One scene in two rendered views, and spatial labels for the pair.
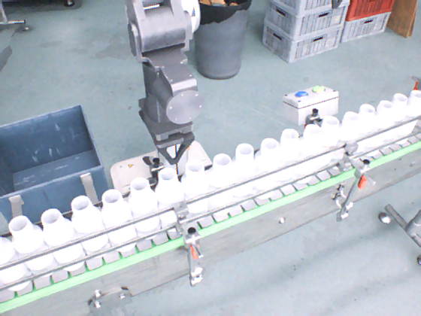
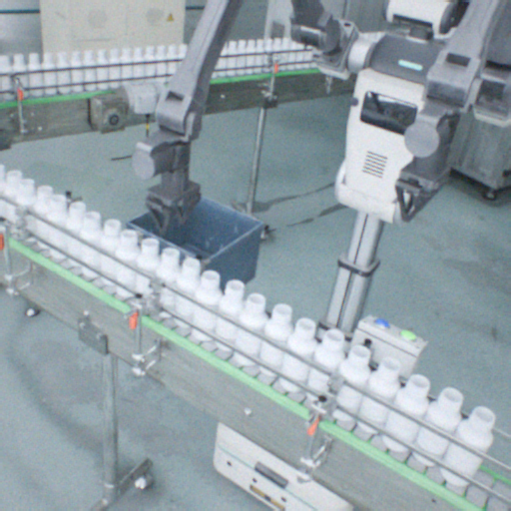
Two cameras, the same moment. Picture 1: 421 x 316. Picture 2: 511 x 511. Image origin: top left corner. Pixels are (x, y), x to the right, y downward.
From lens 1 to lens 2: 92 cm
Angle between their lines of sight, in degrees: 43
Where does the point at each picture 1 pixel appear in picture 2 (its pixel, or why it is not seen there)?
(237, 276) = not seen: outside the picture
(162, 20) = (172, 108)
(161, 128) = (155, 190)
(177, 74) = (151, 141)
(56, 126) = (235, 227)
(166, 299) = (202, 494)
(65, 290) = (69, 281)
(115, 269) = (101, 298)
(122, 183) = not seen: hidden behind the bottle
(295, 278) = not seen: outside the picture
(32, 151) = (209, 236)
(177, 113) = (137, 165)
